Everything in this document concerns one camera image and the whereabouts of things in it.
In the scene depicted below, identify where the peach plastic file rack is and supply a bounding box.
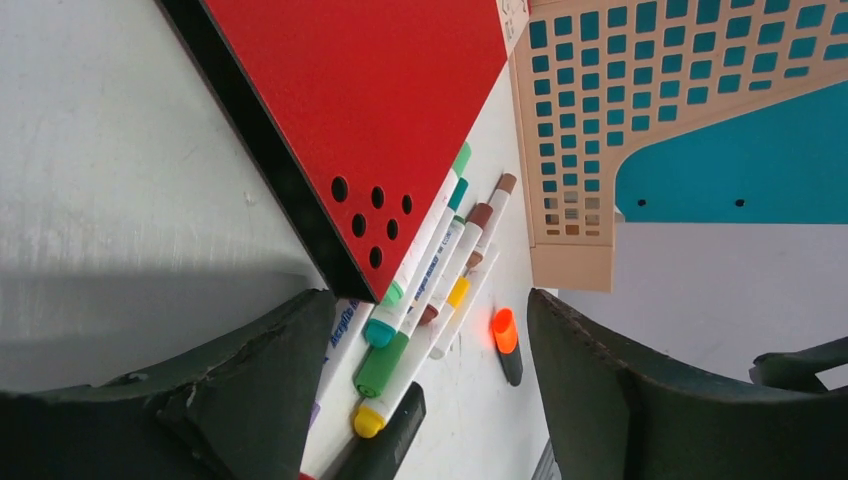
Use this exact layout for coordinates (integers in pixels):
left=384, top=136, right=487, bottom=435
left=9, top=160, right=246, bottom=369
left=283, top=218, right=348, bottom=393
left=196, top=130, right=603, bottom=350
left=509, top=1, right=847, bottom=292

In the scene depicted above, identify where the light green cap marker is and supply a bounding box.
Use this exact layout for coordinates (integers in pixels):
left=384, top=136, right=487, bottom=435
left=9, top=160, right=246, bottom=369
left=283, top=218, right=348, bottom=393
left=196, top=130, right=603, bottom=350
left=381, top=142, right=471, bottom=307

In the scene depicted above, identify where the teal cap marker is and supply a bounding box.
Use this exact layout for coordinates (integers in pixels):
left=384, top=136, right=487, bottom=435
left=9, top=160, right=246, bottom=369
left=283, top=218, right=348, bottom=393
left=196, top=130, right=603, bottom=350
left=365, top=170, right=462, bottom=348

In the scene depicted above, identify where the green cap black highlighter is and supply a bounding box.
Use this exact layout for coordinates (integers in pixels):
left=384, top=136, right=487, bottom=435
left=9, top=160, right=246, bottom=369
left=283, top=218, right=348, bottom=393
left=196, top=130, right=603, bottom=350
left=325, top=382, right=427, bottom=480

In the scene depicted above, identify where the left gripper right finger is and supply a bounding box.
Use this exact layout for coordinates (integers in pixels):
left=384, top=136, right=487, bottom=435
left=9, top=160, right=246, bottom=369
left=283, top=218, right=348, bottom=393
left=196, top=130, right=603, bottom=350
left=527, top=289, right=847, bottom=479

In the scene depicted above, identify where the dark green cap marker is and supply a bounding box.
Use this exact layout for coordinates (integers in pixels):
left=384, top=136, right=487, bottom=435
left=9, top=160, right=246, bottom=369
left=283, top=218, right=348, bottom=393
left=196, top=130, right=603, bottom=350
left=354, top=209, right=465, bottom=398

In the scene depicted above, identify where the orange cap black highlighter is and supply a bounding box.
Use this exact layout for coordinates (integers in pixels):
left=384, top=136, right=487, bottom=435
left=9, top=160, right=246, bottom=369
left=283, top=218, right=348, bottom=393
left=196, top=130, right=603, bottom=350
left=490, top=308, right=524, bottom=387

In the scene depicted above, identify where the red folder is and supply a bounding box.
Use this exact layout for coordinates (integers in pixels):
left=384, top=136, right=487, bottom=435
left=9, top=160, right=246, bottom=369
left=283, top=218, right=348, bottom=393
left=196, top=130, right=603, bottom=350
left=161, top=1, right=529, bottom=303

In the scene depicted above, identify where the brown cap marker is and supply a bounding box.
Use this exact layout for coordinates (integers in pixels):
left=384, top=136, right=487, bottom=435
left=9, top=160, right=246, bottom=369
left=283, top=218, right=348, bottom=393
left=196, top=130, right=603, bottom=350
left=466, top=173, right=517, bottom=269

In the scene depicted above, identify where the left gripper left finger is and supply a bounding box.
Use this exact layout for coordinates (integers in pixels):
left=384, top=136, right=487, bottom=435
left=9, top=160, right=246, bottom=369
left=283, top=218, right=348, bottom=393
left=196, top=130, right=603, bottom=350
left=1, top=289, right=336, bottom=479

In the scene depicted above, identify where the white acrylic marker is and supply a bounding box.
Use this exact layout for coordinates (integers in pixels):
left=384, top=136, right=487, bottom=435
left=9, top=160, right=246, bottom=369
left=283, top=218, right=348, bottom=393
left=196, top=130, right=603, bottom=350
left=429, top=244, right=500, bottom=360

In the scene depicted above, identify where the teal folder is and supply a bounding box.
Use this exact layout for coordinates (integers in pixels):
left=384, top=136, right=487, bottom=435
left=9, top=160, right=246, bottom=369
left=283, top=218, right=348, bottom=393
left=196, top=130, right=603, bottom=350
left=615, top=77, right=847, bottom=224

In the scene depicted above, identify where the purple cap marker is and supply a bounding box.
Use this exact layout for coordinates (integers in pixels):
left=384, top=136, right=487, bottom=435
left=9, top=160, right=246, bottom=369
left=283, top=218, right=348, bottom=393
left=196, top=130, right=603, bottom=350
left=309, top=299, right=374, bottom=427

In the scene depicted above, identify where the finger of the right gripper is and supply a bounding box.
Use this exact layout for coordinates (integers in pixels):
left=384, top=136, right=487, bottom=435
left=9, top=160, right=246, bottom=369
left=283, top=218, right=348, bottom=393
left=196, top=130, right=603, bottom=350
left=749, top=337, right=847, bottom=391

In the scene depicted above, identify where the yellow cap marker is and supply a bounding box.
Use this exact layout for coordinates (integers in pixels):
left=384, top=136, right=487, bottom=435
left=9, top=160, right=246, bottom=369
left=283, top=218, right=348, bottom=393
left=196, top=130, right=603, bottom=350
left=353, top=277, right=471, bottom=439

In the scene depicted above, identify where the dark red cap marker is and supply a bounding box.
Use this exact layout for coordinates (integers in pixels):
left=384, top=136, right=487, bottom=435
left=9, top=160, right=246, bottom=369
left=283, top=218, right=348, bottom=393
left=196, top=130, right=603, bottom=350
left=419, top=203, right=493, bottom=325

